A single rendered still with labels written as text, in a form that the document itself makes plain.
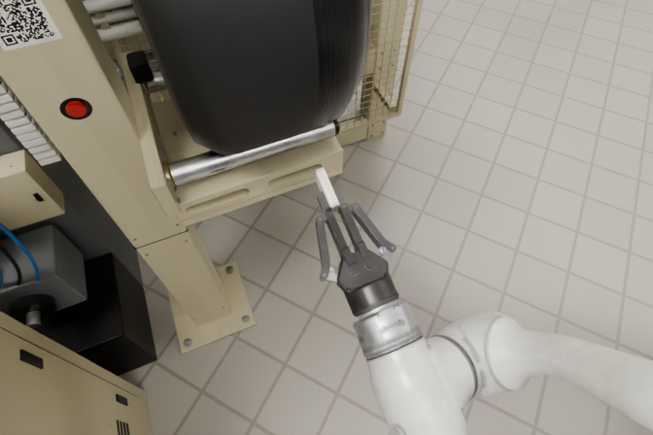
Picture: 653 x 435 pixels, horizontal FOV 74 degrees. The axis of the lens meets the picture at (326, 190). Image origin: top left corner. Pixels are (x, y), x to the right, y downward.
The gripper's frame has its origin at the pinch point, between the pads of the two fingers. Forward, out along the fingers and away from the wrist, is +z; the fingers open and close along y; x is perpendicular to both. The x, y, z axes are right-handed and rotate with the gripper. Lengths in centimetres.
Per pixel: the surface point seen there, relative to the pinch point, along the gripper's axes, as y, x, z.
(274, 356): 18, 96, -20
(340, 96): -5.1, -11.2, 9.5
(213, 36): 10.8, -25.2, 13.7
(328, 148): -7.6, 15.2, 13.5
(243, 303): 23, 100, 2
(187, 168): 20.5, 10.0, 16.3
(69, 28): 27.8, -14.9, 29.7
